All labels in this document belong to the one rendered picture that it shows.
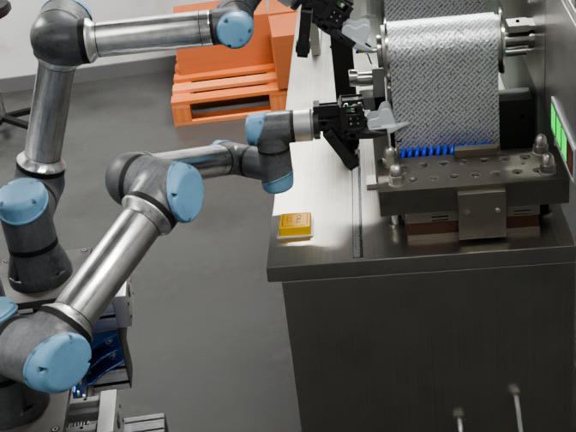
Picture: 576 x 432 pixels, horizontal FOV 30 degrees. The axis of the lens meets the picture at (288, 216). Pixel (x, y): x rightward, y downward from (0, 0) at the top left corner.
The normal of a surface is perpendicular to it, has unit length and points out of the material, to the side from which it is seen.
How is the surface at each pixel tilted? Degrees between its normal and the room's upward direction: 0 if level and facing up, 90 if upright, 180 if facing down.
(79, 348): 93
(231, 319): 0
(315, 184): 0
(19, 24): 90
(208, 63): 90
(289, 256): 0
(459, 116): 90
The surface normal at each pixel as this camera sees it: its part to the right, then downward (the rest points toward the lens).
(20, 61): 0.08, 0.47
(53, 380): 0.76, 0.28
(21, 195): -0.11, -0.80
